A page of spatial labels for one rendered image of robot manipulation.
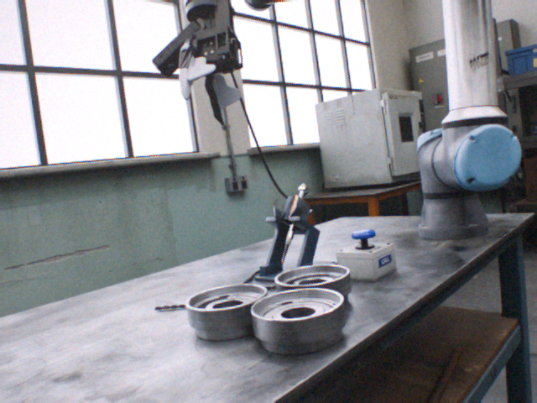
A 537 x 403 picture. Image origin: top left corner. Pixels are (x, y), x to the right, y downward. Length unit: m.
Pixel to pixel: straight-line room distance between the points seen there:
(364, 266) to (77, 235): 1.63
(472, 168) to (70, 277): 1.77
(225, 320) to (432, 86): 4.13
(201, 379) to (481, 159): 0.58
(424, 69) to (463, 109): 3.73
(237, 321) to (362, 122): 2.43
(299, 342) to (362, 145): 2.47
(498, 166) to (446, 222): 0.19
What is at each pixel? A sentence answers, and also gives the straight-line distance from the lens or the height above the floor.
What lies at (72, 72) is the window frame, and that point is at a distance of 2.26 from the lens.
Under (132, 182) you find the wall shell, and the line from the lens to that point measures 2.22.
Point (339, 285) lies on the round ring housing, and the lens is 0.56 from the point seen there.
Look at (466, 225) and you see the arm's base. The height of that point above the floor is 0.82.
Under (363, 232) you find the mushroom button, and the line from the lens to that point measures 0.69.
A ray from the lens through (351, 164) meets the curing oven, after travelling 2.91.
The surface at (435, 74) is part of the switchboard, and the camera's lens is 4.49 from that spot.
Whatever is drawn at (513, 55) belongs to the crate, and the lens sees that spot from 4.00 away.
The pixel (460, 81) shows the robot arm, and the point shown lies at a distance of 0.84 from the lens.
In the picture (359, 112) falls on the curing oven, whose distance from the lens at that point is 2.86.
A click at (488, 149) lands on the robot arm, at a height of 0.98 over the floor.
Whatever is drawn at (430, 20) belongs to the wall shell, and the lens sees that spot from 4.88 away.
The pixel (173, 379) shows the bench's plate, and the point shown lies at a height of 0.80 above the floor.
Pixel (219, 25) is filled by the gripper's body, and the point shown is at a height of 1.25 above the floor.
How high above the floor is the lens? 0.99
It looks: 4 degrees down
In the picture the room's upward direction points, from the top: 8 degrees counter-clockwise
